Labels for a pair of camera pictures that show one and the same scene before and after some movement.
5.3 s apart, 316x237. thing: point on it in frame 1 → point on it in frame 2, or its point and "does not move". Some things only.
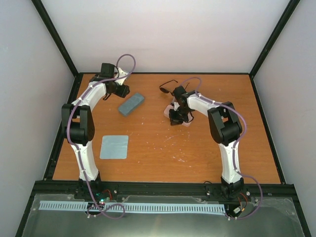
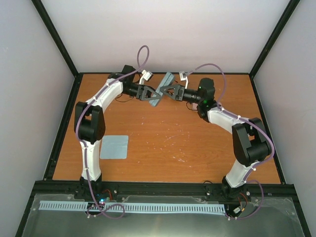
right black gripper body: (183, 110) → (187, 98)
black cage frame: (42, 13) does not move
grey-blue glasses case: (130, 103) → (167, 80)
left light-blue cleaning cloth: (114, 147) does not move
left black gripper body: (121, 92) → (138, 94)
